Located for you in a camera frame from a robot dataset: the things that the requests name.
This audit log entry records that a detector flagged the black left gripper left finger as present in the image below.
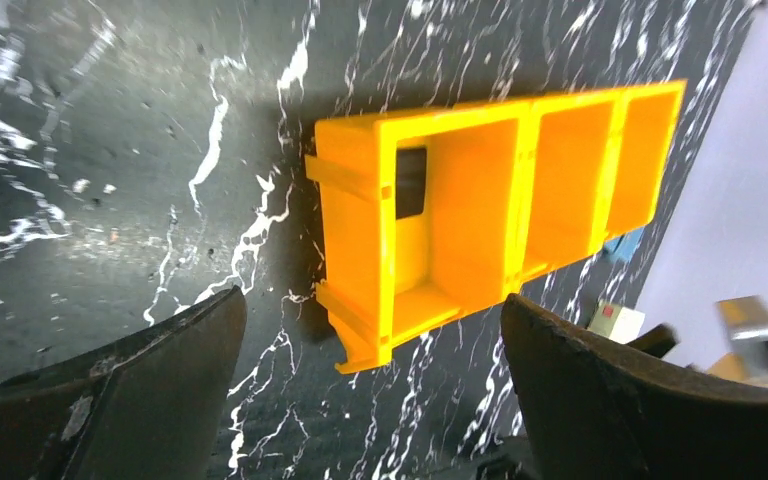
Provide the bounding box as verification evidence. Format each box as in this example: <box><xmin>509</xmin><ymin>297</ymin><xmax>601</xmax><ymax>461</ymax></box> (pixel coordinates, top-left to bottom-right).
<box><xmin>0</xmin><ymin>287</ymin><xmax>247</xmax><ymax>479</ymax></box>

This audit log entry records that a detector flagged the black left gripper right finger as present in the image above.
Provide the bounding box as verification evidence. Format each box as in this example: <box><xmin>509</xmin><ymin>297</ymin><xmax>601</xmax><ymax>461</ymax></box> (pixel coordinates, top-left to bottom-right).
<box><xmin>501</xmin><ymin>294</ymin><xmax>768</xmax><ymax>479</ymax></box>

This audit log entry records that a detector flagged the black card in bin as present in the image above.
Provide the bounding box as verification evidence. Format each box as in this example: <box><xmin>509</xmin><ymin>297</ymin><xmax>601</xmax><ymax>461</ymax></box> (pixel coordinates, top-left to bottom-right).
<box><xmin>395</xmin><ymin>147</ymin><xmax>427</xmax><ymax>220</ymax></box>

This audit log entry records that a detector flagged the white rectangular box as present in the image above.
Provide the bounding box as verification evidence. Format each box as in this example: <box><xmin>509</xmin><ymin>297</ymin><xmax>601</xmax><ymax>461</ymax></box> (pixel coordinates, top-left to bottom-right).
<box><xmin>587</xmin><ymin>301</ymin><xmax>645</xmax><ymax>344</ymax></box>

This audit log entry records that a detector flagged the left yellow plastic bin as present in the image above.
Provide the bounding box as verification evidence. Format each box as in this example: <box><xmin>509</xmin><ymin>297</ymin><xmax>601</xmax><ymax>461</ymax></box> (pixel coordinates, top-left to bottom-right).
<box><xmin>305</xmin><ymin>101</ymin><xmax>533</xmax><ymax>374</ymax></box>

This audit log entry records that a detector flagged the right yellow plastic bin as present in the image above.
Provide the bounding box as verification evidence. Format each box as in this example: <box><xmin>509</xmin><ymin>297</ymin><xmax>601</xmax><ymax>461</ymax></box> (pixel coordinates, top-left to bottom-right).
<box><xmin>607</xmin><ymin>79</ymin><xmax>687</xmax><ymax>240</ymax></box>

